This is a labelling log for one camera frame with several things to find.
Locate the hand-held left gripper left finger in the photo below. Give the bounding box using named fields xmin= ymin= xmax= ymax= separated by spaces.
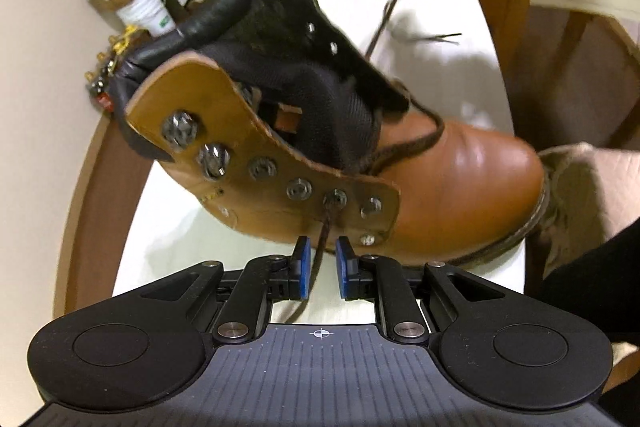
xmin=142 ymin=234 xmax=312 ymax=346

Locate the person's black clothing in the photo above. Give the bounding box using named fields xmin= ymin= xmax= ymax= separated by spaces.
xmin=540 ymin=219 xmax=640 ymax=338

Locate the cluster of cooking oil bottles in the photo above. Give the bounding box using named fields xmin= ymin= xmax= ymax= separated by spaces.
xmin=84 ymin=24 xmax=137 ymax=112

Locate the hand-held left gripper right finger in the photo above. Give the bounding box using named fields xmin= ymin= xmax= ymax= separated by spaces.
xmin=335 ymin=234 xmax=506 ymax=346

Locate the brown leather boot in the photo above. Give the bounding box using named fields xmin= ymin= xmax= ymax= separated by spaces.
xmin=112 ymin=0 xmax=548 ymax=269

